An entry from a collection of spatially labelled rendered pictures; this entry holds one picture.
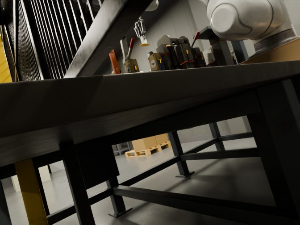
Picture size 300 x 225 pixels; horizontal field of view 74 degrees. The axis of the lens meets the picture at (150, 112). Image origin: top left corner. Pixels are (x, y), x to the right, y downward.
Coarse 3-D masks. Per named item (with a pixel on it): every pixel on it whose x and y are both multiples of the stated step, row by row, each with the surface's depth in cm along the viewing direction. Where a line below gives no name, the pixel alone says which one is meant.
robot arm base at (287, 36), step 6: (288, 30) 81; (276, 36) 82; (282, 36) 81; (288, 36) 81; (294, 36) 82; (258, 42) 87; (264, 42) 85; (270, 42) 83; (276, 42) 81; (282, 42) 78; (258, 48) 88; (264, 48) 85; (270, 48) 83; (258, 54) 87
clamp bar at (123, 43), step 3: (123, 39) 121; (120, 42) 124; (123, 42) 121; (126, 42) 122; (123, 45) 120; (126, 45) 122; (123, 48) 120; (126, 48) 122; (123, 51) 121; (126, 51) 121; (123, 54) 122; (126, 54) 121; (123, 57) 122; (126, 60) 121
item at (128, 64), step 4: (128, 60) 117; (132, 60) 117; (136, 60) 119; (124, 64) 121; (128, 64) 117; (132, 64) 117; (136, 64) 118; (128, 68) 118; (132, 68) 116; (136, 68) 117; (128, 72) 119; (132, 72) 116; (136, 72) 117
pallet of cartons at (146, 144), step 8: (152, 136) 477; (160, 136) 489; (136, 144) 486; (144, 144) 459; (152, 144) 472; (160, 144) 484; (168, 144) 494; (128, 152) 528; (136, 152) 497; (144, 152) 526
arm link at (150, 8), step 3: (153, 0) 155; (156, 0) 158; (153, 3) 157; (156, 3) 160; (150, 6) 159; (153, 6) 160; (156, 6) 164; (147, 9) 163; (150, 9) 163; (153, 9) 166
